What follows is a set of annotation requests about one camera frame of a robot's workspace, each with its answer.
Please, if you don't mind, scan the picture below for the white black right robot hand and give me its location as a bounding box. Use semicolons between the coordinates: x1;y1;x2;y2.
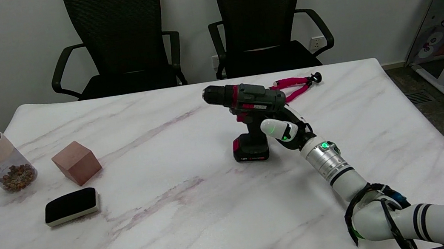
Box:
258;102;318;156

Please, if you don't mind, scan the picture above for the green red power screwdriver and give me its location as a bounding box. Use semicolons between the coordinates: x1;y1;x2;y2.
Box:
201;76;294;168

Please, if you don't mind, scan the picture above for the red flexible mini tripod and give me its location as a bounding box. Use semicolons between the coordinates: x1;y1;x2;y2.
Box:
268;71;325;106

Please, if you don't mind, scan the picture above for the black mesh office chair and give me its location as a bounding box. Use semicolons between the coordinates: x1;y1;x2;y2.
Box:
204;0;338;81
40;0;188;104

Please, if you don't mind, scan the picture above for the floor vent grille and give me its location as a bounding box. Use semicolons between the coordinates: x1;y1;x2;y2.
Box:
406;91;433;106

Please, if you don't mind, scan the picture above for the copper coloured cube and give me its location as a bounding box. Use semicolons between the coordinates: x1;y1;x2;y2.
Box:
49;137;105;190

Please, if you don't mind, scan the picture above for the black white board eraser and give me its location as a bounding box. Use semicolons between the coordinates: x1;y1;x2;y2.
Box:
41;186;103;228

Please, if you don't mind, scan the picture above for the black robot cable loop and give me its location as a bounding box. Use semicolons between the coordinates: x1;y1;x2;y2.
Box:
340;178;419;249

